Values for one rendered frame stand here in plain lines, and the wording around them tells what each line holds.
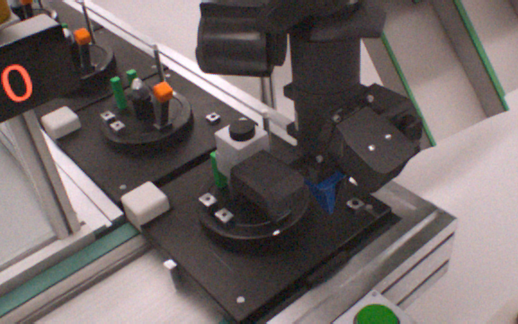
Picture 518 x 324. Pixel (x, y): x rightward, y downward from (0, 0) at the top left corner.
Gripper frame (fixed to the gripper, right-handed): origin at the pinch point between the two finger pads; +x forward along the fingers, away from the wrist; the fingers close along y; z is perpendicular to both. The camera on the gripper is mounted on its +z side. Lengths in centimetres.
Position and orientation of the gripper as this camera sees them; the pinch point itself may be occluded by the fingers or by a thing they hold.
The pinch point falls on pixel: (328, 184)
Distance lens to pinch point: 57.0
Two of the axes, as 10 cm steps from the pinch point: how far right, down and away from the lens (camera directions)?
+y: 7.7, -4.7, 4.4
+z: 6.4, 4.4, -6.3
